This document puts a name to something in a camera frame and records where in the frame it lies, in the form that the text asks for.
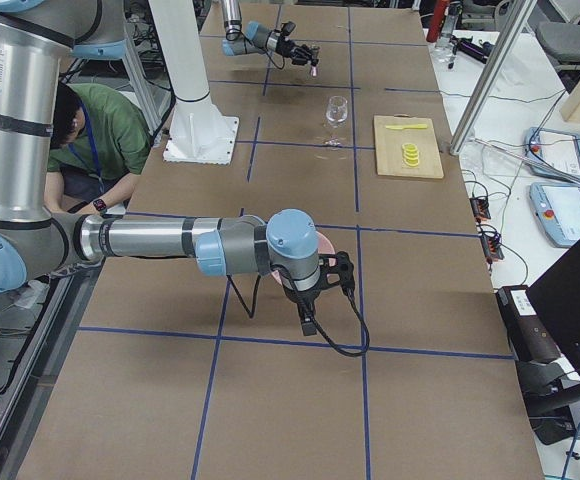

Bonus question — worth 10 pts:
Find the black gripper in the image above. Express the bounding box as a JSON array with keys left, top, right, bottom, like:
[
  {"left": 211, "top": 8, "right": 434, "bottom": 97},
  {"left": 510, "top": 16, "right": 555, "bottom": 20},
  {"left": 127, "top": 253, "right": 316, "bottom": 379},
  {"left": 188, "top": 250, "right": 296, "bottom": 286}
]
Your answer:
[
  {"left": 283, "top": 287, "right": 320, "bottom": 336},
  {"left": 275, "top": 35, "right": 320, "bottom": 67}
]

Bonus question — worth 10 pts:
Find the steel cocktail jigger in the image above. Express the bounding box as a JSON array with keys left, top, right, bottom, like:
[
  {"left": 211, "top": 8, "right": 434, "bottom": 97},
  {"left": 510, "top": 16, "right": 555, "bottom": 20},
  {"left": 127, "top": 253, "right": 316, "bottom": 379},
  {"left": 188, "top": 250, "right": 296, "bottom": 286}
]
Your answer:
[{"left": 309, "top": 45, "right": 320, "bottom": 78}]

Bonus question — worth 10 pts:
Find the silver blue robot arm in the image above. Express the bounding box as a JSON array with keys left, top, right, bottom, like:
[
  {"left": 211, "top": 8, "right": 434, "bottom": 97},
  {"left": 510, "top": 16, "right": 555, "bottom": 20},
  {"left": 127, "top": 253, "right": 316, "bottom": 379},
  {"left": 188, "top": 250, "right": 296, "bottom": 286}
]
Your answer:
[
  {"left": 220, "top": 0, "right": 320, "bottom": 76},
  {"left": 0, "top": 1, "right": 326, "bottom": 335}
]

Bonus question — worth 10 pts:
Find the clear wine glass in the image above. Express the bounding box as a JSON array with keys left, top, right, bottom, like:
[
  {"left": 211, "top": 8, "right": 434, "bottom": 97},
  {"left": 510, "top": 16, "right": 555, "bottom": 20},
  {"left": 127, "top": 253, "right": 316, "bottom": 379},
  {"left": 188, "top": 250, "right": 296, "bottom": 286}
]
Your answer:
[{"left": 325, "top": 95, "right": 348, "bottom": 147}]

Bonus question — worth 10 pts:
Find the pink plastic bowl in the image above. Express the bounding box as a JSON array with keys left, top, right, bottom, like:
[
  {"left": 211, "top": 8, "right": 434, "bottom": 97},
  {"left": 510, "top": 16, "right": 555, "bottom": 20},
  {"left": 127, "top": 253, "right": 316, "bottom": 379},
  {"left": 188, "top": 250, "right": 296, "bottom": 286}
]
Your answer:
[{"left": 271, "top": 231, "right": 336, "bottom": 285}]

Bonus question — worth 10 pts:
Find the wooden cutting board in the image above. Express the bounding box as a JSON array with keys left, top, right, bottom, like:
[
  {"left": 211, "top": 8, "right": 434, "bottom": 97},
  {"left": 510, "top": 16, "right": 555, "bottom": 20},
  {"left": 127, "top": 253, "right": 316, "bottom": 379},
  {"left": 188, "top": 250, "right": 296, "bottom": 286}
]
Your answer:
[{"left": 373, "top": 115, "right": 444, "bottom": 180}]

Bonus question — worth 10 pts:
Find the red cylinder bottle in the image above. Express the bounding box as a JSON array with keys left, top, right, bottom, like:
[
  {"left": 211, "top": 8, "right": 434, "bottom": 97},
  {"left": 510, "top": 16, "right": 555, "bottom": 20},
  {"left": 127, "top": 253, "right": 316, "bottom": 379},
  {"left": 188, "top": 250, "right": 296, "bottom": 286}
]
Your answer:
[{"left": 426, "top": 0, "right": 449, "bottom": 43}]

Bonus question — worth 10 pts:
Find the yellow plastic knife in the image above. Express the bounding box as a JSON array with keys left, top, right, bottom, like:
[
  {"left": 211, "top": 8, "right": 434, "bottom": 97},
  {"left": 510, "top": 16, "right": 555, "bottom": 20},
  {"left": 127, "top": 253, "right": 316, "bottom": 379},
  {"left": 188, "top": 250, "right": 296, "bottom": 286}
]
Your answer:
[{"left": 384, "top": 123, "right": 429, "bottom": 131}]

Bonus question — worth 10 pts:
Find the person in green shirt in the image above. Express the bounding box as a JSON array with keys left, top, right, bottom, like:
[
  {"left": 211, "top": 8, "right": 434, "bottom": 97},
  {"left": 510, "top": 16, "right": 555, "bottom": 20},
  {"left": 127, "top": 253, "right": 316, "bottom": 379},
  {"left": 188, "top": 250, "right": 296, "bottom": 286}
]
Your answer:
[{"left": 44, "top": 83, "right": 152, "bottom": 214}]

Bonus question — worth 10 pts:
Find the black box with label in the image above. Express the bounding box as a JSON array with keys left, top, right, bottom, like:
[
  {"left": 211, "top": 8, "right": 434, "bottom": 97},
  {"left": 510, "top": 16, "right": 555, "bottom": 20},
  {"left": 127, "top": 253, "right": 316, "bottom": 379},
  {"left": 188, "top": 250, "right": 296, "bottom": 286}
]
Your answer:
[{"left": 496, "top": 285, "right": 561, "bottom": 364}]

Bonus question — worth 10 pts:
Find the black monitor on stand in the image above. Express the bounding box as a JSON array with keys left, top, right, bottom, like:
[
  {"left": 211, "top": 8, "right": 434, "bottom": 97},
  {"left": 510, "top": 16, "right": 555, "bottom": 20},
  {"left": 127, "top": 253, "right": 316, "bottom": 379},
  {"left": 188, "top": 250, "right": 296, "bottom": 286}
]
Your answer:
[{"left": 517, "top": 239, "right": 580, "bottom": 445}]

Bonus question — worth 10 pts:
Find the near blue teach pendant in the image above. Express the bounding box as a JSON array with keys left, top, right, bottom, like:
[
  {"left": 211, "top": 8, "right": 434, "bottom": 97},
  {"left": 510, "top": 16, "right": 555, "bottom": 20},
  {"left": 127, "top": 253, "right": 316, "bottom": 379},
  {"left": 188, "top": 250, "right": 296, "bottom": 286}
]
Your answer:
[{"left": 529, "top": 182, "right": 580, "bottom": 248}]

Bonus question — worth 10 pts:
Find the blue teach pendant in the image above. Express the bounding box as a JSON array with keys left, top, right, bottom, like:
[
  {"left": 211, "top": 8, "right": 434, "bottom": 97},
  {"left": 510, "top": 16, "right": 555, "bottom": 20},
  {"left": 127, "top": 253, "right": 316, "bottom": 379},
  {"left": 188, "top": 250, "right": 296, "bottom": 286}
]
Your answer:
[
  {"left": 525, "top": 127, "right": 580, "bottom": 177},
  {"left": 529, "top": 182, "right": 580, "bottom": 248}
]

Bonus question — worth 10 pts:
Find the far blue teach pendant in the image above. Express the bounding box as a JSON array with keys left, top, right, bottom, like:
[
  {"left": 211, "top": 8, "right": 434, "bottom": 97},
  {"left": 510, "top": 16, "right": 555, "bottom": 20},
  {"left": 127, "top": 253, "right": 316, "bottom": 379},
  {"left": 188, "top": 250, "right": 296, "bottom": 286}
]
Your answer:
[{"left": 525, "top": 127, "right": 580, "bottom": 177}]

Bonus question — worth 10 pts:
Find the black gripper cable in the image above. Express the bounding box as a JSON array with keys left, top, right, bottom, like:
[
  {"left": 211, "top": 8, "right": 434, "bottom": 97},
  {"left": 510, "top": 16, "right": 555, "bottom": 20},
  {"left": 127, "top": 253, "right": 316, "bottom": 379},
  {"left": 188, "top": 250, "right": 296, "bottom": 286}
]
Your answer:
[{"left": 274, "top": 267, "right": 371, "bottom": 357}]

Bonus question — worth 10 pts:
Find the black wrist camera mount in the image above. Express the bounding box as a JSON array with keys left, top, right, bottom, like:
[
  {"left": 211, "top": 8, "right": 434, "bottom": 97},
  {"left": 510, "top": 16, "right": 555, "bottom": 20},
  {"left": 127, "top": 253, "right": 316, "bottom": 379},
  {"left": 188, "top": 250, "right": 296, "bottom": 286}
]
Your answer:
[{"left": 317, "top": 251, "right": 355, "bottom": 297}]

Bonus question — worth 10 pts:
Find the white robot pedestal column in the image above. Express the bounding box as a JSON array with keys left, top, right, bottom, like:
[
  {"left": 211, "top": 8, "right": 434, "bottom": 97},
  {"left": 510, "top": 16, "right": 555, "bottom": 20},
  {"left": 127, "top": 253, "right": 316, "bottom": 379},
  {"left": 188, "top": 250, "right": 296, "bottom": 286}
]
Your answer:
[{"left": 149, "top": 0, "right": 239, "bottom": 165}]

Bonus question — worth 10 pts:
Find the aluminium frame post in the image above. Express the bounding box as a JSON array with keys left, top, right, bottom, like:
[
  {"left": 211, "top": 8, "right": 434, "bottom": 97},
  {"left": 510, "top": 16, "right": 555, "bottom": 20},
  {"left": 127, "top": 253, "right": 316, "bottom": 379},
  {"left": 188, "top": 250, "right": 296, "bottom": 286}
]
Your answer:
[{"left": 449, "top": 0, "right": 537, "bottom": 156}]

